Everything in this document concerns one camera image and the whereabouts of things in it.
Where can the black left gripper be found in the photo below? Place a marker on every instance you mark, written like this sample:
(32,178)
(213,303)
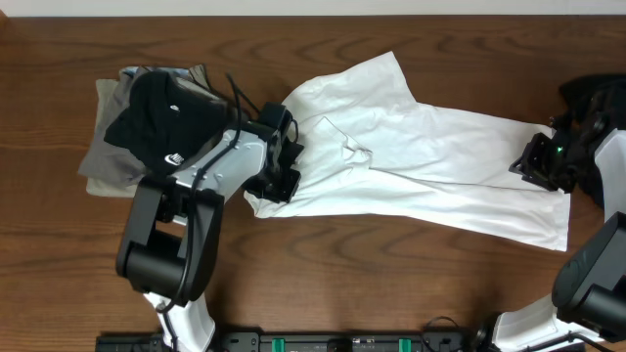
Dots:
(286,196)

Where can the white t-shirt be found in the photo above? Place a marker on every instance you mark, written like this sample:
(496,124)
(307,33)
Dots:
(371,148)

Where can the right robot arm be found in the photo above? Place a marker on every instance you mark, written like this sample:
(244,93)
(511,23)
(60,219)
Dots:
(586,307)

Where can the beige folded garment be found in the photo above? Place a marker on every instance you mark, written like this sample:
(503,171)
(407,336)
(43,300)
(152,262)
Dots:
(102,188)

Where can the black crumpled garment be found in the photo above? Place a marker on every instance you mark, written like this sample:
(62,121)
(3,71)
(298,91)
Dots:
(595,107)

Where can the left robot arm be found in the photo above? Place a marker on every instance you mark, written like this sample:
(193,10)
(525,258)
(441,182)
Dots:
(169,248)

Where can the black Nike t-shirt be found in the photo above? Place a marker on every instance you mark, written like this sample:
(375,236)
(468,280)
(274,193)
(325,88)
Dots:
(165,124)

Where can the grey folded garment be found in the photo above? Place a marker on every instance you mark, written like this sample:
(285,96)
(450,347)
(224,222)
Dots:
(193,79)

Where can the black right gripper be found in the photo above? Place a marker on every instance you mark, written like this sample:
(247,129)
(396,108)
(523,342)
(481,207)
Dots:
(531,164)

